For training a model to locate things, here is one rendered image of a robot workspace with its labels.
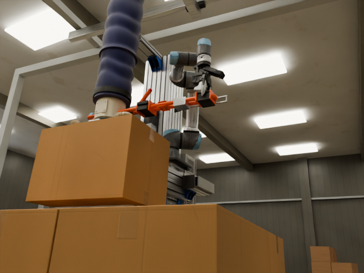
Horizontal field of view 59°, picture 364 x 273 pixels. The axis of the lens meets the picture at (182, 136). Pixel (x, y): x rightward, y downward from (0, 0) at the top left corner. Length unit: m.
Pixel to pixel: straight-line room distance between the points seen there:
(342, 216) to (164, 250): 11.30
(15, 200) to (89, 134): 12.00
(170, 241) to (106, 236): 0.15
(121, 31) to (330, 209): 10.59
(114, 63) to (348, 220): 10.62
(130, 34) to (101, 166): 0.91
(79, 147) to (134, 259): 1.05
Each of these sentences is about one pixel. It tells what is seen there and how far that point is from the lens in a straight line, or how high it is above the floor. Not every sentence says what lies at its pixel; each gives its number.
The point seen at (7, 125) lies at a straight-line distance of 5.50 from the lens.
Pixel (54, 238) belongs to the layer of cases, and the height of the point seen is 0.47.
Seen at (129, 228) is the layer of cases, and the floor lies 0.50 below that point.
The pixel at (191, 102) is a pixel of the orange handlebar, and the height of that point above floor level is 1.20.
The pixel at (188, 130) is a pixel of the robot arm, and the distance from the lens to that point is 2.15.
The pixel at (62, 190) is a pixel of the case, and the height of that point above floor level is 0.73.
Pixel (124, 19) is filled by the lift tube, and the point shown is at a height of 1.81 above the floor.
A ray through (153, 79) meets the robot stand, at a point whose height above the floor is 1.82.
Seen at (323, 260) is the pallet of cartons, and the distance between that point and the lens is 8.31.
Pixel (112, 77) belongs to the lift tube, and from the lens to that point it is 1.90.
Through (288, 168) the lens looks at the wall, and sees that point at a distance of 12.36.
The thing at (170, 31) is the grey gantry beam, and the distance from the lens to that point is 4.32.
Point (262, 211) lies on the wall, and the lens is 12.26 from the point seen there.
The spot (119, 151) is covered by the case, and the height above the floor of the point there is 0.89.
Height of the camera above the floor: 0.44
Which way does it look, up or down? 21 degrees up
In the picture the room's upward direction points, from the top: 2 degrees clockwise
